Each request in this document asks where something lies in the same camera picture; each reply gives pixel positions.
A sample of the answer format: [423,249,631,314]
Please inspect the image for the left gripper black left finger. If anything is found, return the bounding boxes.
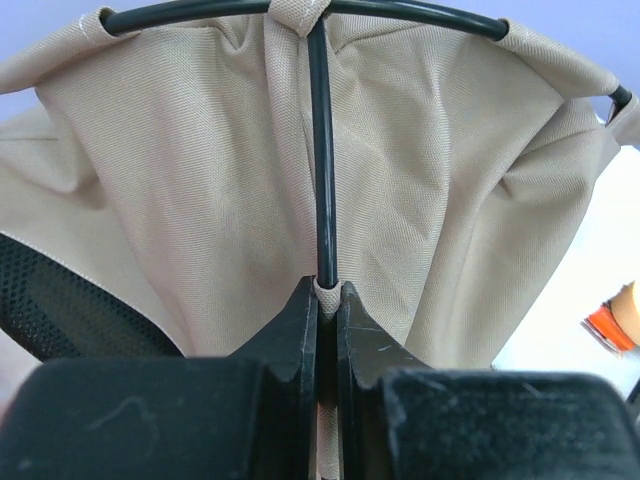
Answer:
[1,277,319,480]

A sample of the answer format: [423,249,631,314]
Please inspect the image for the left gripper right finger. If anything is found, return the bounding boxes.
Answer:
[336,283,639,479]

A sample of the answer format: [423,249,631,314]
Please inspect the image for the black tent pole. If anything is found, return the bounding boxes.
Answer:
[307,18,338,289]
[99,0,636,109]

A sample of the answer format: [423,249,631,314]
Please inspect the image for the beige fabric pet tent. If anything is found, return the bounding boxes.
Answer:
[0,0,640,480]

